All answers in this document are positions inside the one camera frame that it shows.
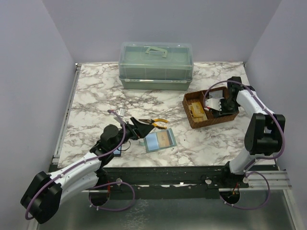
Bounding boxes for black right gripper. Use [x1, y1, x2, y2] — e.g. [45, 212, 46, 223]
[217, 98, 239, 115]

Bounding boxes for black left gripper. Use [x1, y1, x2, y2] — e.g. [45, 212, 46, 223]
[111, 117, 154, 152]

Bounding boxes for gold credit card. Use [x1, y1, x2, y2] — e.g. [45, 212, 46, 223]
[156, 130, 173, 148]

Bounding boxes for grey cards in basket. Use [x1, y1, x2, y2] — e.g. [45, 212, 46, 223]
[209, 90, 224, 99]

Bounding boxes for gold cards in basket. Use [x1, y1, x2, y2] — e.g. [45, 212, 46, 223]
[189, 102, 208, 122]

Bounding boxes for brown woven organizer basket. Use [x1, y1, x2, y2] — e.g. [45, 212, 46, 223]
[182, 86, 238, 129]

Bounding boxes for green plastic storage box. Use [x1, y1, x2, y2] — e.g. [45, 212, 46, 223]
[118, 42, 194, 91]

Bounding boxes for yellow handled pliers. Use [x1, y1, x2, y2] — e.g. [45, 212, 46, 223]
[139, 118, 169, 130]

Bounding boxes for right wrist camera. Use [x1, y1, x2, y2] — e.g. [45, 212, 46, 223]
[205, 98, 224, 111]

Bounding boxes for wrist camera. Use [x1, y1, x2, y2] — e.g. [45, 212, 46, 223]
[117, 108, 125, 117]
[205, 98, 224, 111]

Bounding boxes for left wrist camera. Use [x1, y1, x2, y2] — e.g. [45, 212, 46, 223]
[117, 108, 125, 117]

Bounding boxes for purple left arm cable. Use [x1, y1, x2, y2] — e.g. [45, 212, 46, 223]
[24, 109, 136, 220]

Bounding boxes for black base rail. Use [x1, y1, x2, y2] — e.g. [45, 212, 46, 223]
[90, 166, 248, 200]

